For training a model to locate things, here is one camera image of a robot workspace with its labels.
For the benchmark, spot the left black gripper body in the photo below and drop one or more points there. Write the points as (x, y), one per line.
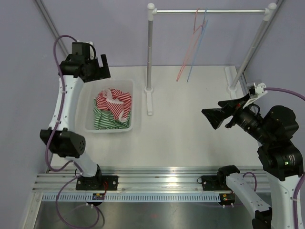
(96, 72)

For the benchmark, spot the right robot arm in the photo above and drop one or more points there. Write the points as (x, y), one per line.
(281, 161)

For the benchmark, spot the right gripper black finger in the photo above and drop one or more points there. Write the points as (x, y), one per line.
(235, 102)
(216, 116)

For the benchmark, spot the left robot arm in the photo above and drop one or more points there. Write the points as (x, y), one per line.
(63, 144)

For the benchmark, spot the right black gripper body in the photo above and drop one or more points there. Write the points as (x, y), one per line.
(241, 116)

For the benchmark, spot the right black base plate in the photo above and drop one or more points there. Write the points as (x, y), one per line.
(210, 183)

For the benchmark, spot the pink wire hanger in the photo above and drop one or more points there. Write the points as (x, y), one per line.
(197, 31)

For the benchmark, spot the green striped tank top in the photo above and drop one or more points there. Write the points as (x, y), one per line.
(104, 119)

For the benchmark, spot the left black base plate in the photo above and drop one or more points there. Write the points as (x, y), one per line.
(110, 182)

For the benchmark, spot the blue wire hanger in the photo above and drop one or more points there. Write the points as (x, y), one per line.
(196, 51)

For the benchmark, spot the aluminium mounting rail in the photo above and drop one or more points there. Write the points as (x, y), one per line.
(143, 178)

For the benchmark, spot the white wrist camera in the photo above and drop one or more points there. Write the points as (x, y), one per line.
(255, 91)
(91, 49)

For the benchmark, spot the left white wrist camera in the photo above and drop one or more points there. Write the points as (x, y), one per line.
(91, 49)

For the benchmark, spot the clear plastic basket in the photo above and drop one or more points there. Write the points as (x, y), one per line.
(84, 115)

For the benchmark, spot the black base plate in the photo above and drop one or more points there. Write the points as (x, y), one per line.
(210, 183)
(110, 182)

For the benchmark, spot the red striped tank top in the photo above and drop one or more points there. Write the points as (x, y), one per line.
(116, 101)

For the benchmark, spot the silver clothes rack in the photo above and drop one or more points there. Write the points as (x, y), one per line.
(268, 13)

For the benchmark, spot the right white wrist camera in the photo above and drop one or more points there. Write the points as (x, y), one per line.
(255, 91)

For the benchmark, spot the white slotted cable duct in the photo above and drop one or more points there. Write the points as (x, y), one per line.
(134, 197)

